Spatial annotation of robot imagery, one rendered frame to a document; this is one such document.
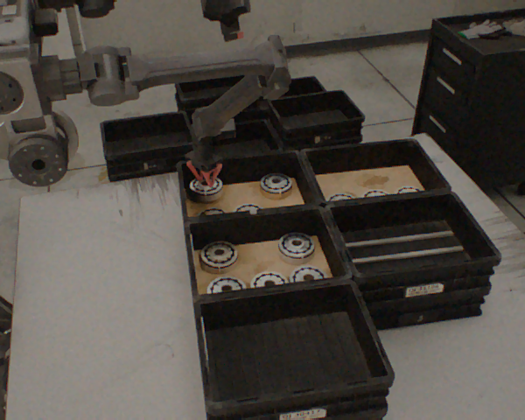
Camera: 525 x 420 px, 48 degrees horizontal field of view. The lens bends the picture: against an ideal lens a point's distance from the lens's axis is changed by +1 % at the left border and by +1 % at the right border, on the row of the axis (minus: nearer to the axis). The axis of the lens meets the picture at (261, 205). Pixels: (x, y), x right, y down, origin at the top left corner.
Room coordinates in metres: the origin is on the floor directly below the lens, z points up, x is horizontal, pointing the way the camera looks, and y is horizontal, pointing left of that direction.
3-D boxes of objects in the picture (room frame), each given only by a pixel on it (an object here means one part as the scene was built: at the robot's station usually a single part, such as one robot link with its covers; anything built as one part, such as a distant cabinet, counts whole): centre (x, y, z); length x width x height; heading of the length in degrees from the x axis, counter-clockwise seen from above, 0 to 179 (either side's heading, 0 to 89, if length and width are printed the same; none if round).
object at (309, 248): (1.24, -0.10, 0.86); 0.10 x 0.10 x 0.01
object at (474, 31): (2.77, -1.05, 0.88); 0.25 x 0.19 x 0.03; 106
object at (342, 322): (0.86, -0.06, 0.87); 0.40 x 0.30 x 0.11; 100
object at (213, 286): (1.07, 0.09, 0.86); 0.10 x 0.10 x 0.01
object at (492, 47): (2.72, -1.19, 0.45); 0.60 x 0.45 x 0.90; 106
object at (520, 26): (2.80, -1.29, 0.88); 0.29 x 0.22 x 0.03; 106
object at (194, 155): (1.51, 0.18, 1.00); 0.10 x 0.07 x 0.07; 48
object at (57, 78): (1.08, 0.40, 1.45); 0.09 x 0.08 x 0.12; 16
